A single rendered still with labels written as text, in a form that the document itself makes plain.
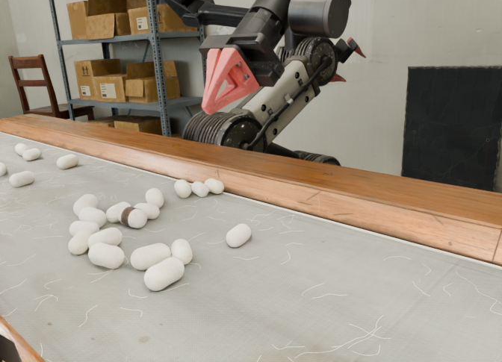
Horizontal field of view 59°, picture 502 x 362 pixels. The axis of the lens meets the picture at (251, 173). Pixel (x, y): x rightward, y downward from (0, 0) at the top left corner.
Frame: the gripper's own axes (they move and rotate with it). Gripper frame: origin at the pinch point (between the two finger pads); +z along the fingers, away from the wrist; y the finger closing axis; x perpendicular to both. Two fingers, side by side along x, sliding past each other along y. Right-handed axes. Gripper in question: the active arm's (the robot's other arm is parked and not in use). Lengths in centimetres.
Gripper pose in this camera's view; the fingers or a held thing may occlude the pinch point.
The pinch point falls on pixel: (209, 106)
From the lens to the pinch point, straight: 55.6
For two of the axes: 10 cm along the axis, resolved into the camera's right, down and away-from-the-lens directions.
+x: 4.8, 5.6, 6.8
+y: 7.3, 1.7, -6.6
